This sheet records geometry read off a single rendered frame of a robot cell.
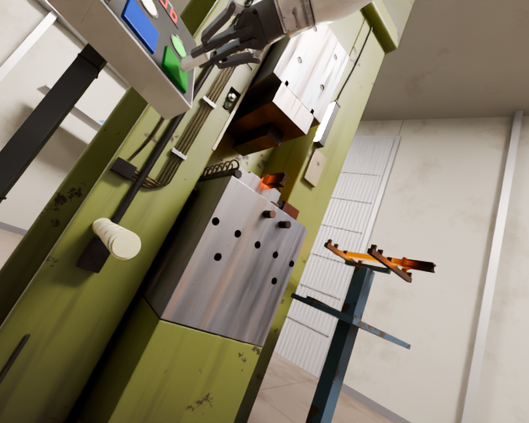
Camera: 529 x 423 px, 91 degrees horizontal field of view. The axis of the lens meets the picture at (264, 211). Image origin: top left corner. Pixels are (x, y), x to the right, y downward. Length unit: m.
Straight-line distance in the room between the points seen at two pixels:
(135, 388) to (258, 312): 0.38
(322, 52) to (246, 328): 1.14
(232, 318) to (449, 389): 2.78
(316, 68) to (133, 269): 1.04
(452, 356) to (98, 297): 3.12
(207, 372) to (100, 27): 0.86
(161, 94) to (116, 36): 0.13
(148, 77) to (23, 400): 0.87
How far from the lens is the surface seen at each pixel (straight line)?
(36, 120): 0.69
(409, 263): 1.11
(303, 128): 1.11
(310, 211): 1.30
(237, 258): 0.83
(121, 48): 0.64
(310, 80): 1.21
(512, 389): 3.46
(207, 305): 0.82
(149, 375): 0.84
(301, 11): 0.60
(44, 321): 0.96
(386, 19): 2.06
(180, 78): 0.70
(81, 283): 0.93
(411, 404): 3.42
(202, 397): 0.94
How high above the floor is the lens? 0.65
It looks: 15 degrees up
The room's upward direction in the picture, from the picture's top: 24 degrees clockwise
